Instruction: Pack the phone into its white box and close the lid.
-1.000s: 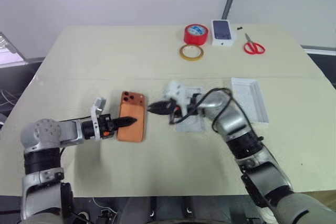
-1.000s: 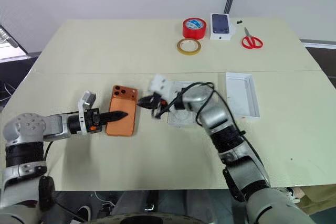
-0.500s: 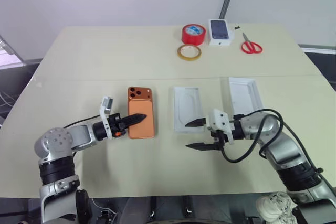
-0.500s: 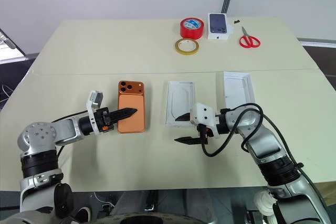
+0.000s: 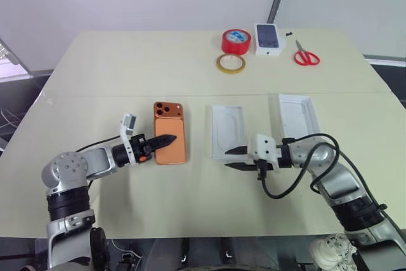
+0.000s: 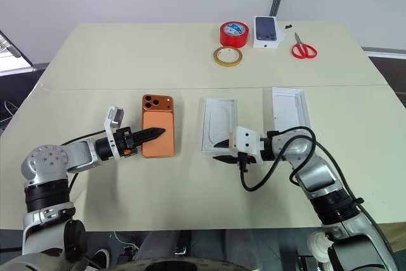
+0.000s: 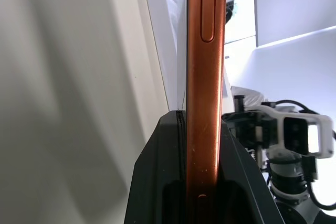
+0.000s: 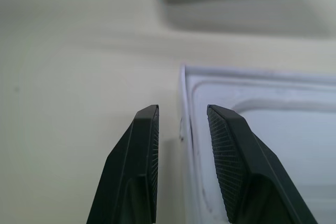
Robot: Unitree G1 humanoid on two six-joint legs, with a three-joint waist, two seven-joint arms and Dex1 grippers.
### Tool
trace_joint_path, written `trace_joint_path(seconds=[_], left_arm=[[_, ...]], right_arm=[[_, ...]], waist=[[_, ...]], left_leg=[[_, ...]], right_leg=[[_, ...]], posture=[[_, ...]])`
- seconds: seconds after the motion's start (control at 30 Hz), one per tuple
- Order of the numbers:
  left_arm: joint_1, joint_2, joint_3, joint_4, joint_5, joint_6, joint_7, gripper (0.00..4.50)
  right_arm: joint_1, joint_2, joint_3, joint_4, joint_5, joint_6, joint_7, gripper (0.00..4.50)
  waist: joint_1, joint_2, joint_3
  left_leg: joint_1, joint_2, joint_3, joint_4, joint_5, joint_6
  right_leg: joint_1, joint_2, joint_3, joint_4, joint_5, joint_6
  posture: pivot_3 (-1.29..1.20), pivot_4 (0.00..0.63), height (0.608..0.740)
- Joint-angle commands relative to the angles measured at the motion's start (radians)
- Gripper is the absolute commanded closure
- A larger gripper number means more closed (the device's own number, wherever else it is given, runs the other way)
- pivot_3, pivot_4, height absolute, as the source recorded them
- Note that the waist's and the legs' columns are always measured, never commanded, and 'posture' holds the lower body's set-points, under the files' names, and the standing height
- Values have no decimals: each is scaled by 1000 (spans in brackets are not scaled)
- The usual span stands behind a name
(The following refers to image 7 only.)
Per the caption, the white phone box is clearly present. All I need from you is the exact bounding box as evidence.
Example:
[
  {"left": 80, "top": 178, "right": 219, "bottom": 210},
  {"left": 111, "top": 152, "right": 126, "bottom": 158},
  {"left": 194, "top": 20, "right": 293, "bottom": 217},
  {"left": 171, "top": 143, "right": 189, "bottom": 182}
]
[{"left": 143, "top": 0, "right": 188, "bottom": 112}]

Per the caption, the orange smartphone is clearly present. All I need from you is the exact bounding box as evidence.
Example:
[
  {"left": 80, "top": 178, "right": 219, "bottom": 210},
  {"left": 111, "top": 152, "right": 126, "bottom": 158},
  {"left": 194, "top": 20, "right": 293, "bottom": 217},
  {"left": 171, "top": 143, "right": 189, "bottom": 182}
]
[{"left": 185, "top": 0, "right": 228, "bottom": 224}]

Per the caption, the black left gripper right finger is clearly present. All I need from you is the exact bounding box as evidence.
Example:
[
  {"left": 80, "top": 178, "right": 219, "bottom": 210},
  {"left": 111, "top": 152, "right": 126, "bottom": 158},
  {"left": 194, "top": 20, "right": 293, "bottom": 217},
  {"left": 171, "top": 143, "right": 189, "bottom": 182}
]
[{"left": 216, "top": 118, "right": 286, "bottom": 224}]

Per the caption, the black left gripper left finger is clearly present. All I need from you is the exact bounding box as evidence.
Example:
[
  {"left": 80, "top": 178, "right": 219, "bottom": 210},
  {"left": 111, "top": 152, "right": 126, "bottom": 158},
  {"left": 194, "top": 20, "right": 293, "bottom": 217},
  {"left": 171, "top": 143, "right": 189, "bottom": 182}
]
[{"left": 122, "top": 109, "right": 188, "bottom": 224}]

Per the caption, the dark background object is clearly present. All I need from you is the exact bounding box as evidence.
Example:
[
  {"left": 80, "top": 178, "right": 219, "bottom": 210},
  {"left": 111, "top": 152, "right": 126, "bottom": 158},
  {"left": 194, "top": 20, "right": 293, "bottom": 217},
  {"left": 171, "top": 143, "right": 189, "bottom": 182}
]
[{"left": 225, "top": 0, "right": 239, "bottom": 23}]

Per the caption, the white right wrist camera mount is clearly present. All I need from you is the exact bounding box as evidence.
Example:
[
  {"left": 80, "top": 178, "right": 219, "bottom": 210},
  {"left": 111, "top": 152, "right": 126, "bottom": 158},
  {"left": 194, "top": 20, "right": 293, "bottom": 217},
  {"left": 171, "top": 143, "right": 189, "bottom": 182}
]
[{"left": 254, "top": 104, "right": 336, "bottom": 159}]

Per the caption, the white background panel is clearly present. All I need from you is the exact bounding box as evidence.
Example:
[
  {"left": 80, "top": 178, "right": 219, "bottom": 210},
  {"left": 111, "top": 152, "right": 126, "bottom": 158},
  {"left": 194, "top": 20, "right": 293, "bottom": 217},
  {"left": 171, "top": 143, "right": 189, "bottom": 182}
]
[{"left": 253, "top": 0, "right": 336, "bottom": 48}]

